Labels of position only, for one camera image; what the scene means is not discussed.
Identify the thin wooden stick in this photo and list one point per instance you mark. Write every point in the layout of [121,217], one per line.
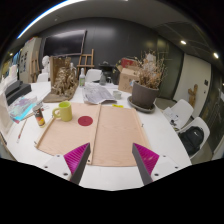
[22,130]

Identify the grey plant saucer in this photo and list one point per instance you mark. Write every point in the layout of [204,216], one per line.
[133,104]

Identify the red box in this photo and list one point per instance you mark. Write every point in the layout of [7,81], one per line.
[128,63]

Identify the wooden figure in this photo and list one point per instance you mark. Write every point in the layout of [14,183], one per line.
[192,95]

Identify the clear white-capped drink bottle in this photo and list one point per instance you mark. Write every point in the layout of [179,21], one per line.
[39,117]

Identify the black wall screen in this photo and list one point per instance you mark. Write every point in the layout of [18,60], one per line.
[63,43]

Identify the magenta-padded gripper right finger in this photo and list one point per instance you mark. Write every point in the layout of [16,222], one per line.
[148,160]

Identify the small yellow tag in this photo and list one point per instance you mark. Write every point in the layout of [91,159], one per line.
[117,106]

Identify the flat round red coaster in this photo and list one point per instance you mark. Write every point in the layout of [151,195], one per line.
[85,120]

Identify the black case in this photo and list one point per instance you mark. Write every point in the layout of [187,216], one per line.
[18,91]

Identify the newspaper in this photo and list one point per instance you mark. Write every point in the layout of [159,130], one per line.
[96,94]

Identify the brown cardboard box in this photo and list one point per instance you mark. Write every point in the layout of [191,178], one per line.
[126,81]

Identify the yellow-green mug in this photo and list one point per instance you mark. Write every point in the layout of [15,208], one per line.
[65,111]

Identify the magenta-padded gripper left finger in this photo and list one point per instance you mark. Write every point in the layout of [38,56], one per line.
[75,160]

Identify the black backpack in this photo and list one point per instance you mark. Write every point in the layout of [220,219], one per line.
[191,140]

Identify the small glass cup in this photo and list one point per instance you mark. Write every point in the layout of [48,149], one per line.
[117,95]

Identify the colourful printed sheet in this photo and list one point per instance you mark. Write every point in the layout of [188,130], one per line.
[23,108]

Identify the white chair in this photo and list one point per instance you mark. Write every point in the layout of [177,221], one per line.
[183,110]
[93,76]
[42,77]
[201,124]

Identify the grey pot with dried plant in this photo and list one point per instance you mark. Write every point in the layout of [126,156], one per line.
[145,95]

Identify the white spray bottle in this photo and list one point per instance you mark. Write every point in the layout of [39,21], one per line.
[82,79]

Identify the wooden easel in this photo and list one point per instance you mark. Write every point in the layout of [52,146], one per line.
[86,61]

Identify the white plaster bust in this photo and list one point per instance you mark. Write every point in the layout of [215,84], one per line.
[45,64]

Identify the white shelf cabinet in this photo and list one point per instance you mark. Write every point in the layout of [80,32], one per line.
[28,60]

